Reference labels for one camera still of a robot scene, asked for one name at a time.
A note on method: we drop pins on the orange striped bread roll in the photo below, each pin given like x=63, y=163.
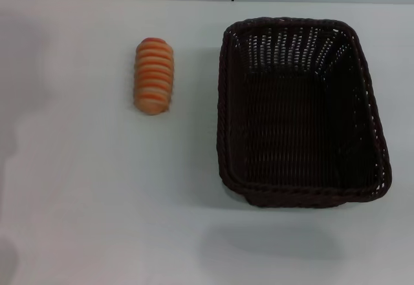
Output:
x=154, y=78

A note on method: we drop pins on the dark brown woven basket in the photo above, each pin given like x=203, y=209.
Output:
x=291, y=126

